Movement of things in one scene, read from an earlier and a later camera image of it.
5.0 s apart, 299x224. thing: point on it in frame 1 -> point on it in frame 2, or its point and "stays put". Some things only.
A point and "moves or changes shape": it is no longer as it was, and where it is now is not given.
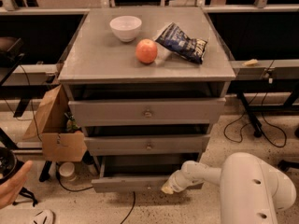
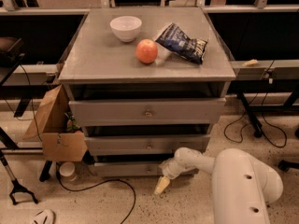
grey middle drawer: x=148 y=144 stays put
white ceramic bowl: x=126 y=27 stays put
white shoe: x=44 y=217 stays put
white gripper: x=179 y=180 -> x=170 y=170
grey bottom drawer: x=136 y=174 moves or changes shape
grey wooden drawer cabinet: x=147 y=84 stays put
